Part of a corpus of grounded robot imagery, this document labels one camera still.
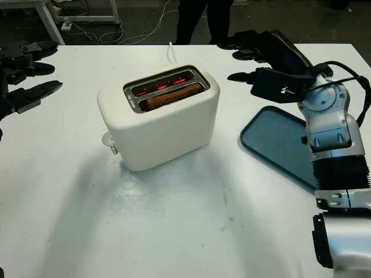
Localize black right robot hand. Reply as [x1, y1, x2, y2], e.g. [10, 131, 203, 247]
[217, 28, 314, 84]

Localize white toaster lever knob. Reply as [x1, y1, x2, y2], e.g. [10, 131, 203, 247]
[101, 131, 115, 146]

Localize white toaster power cord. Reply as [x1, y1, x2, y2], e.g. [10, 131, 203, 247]
[166, 42, 178, 65]

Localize person in black trousers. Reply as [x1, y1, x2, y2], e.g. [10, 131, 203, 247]
[175, 0, 234, 46]

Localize blue plastic tray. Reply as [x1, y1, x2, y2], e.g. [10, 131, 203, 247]
[239, 105, 318, 191]

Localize white floor cables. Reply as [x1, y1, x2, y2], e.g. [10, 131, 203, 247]
[71, 0, 182, 46]

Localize white two-slot toaster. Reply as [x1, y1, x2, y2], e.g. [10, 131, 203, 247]
[97, 64, 221, 171]

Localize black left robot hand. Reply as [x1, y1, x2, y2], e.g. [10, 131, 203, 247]
[0, 41, 63, 121]

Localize brown toast slice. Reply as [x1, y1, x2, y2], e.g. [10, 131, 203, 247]
[146, 83, 201, 111]

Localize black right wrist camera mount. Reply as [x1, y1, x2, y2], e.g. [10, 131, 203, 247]
[250, 68, 315, 104]

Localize white metal table leg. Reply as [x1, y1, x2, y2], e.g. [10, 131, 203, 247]
[0, 0, 66, 46]

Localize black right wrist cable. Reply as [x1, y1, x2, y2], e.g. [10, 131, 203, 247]
[311, 61, 371, 125]

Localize white metal rack frame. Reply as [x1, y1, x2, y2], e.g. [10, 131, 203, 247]
[54, 0, 122, 26]

